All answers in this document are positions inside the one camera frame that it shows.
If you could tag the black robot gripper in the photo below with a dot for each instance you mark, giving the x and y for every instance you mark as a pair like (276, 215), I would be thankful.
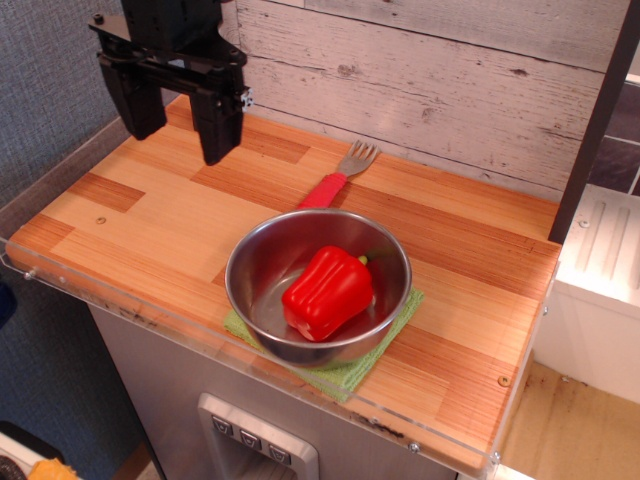
(171, 30)

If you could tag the red bell pepper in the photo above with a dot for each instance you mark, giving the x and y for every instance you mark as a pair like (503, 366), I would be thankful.
(333, 288)

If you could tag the silver metal bowl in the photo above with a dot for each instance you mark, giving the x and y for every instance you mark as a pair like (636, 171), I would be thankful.
(274, 254)

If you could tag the clear acrylic guard strip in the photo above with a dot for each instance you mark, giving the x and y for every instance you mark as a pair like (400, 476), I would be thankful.
(394, 399)

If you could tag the grey toy fridge cabinet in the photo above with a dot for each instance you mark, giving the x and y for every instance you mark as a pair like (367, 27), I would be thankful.
(213, 418)

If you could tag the green cloth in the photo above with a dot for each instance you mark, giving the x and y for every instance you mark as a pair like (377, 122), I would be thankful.
(341, 381)

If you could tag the yellow object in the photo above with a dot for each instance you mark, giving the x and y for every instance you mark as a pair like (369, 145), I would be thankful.
(51, 469)

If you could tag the white toy sink unit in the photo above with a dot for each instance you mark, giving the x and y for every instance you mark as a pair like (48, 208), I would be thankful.
(590, 330)

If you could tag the red handled metal fork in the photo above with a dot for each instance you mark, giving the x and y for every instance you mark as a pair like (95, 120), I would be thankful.
(358, 158)

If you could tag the dark vertical post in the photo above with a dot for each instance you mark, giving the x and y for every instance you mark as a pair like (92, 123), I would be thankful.
(604, 107)

